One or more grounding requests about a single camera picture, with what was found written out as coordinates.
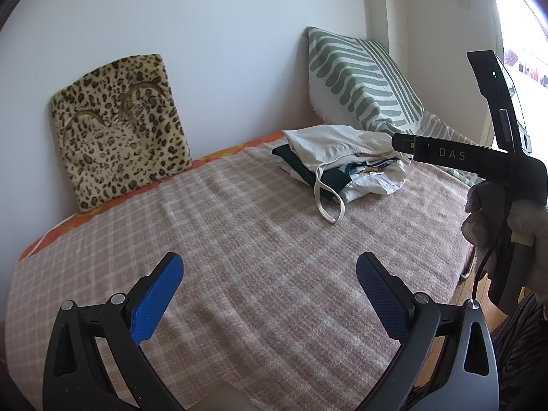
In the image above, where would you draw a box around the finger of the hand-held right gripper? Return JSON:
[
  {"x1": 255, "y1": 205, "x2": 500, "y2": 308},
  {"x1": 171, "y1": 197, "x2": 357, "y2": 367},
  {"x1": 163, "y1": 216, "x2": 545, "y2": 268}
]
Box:
[{"x1": 391, "y1": 133, "x2": 424, "y2": 164}]

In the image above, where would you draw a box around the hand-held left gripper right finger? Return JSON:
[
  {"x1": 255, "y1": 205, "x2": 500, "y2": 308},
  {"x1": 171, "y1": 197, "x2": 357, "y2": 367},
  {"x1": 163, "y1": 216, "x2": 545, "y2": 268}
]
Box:
[{"x1": 356, "y1": 252, "x2": 499, "y2": 411}]

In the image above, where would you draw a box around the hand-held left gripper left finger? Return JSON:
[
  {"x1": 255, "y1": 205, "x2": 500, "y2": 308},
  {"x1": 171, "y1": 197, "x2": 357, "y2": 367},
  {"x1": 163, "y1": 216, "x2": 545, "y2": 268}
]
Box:
[{"x1": 42, "y1": 252, "x2": 186, "y2": 411}]

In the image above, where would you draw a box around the person's right hand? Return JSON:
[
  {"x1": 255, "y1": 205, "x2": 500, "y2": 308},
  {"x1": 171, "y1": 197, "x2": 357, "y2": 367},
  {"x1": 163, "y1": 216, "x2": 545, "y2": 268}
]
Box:
[{"x1": 461, "y1": 180, "x2": 548, "y2": 247}]

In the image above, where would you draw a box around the green leaf patterned cloth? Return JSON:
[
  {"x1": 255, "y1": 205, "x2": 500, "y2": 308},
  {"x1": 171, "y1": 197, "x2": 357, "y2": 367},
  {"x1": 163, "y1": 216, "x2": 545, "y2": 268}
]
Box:
[{"x1": 417, "y1": 110, "x2": 482, "y2": 186}]

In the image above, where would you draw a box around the green leaf patterned pillow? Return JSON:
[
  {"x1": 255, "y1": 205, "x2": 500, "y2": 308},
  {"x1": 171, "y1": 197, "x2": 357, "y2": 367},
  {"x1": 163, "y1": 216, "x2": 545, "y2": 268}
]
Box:
[{"x1": 306, "y1": 26, "x2": 425, "y2": 135}]

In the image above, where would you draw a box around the pink plaid blanket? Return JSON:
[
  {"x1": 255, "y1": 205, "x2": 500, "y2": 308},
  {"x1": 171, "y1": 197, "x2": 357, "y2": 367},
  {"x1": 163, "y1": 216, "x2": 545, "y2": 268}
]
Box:
[{"x1": 4, "y1": 135, "x2": 478, "y2": 411}]

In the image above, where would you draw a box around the orange bed sheet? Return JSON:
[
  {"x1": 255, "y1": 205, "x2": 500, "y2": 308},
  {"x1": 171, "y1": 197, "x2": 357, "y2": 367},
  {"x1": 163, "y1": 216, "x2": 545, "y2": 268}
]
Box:
[{"x1": 19, "y1": 130, "x2": 309, "y2": 262}]

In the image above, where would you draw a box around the bright window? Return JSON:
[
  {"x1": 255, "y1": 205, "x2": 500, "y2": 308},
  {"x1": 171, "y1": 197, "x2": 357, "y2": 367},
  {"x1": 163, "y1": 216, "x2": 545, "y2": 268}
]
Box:
[{"x1": 487, "y1": 0, "x2": 548, "y2": 88}]

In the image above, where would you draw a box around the person's striped dark clothing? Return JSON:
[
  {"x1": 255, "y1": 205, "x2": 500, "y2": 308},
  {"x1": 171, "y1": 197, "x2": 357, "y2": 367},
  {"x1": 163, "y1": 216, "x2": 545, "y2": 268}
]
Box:
[{"x1": 409, "y1": 295, "x2": 548, "y2": 411}]

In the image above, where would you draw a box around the leopard print cushion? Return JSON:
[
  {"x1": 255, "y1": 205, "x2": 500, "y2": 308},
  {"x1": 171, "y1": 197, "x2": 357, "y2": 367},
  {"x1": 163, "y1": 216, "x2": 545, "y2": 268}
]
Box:
[{"x1": 50, "y1": 53, "x2": 192, "y2": 213}]

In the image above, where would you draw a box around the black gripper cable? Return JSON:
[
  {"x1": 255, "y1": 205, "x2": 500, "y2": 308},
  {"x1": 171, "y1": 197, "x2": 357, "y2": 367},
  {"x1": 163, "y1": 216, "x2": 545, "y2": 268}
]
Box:
[{"x1": 473, "y1": 205, "x2": 502, "y2": 301}]

